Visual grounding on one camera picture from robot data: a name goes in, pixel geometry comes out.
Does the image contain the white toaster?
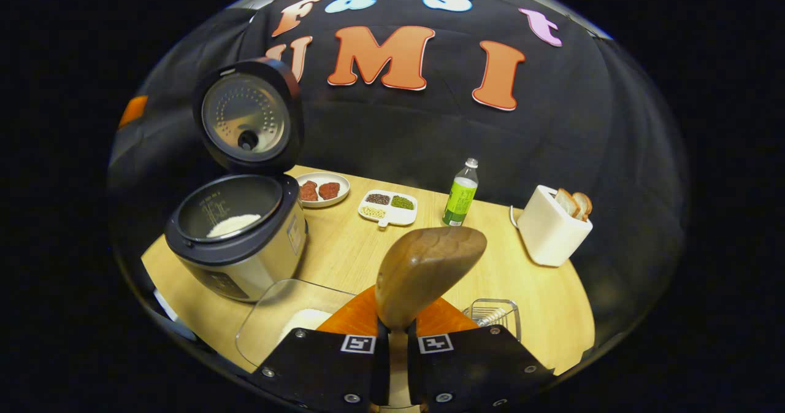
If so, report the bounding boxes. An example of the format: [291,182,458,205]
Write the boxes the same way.
[517,185,594,268]

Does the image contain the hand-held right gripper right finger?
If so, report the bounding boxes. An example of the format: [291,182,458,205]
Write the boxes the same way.
[407,296,557,412]

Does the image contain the wooden spoon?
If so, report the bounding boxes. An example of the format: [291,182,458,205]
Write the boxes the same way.
[374,226,488,409]

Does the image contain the round white plate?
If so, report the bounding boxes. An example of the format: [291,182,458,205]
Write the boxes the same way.
[296,172,351,209]

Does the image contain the black backdrop cloth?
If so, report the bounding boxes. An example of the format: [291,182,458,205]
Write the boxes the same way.
[107,0,691,315]

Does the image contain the clear glass container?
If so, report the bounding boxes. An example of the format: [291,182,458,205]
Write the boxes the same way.
[235,278,358,374]

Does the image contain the green drink bottle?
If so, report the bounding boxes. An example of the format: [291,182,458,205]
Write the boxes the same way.
[442,158,480,227]

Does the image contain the black and silver rice cooker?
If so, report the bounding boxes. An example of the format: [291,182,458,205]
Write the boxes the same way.
[164,57,309,303]

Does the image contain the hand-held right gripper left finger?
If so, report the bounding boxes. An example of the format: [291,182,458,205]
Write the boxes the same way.
[250,285,391,412]

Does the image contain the heap of white rice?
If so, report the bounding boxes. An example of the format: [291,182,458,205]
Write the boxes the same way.
[207,214,262,238]

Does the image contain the white divided bean dish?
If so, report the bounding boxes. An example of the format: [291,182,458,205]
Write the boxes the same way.
[358,190,418,228]

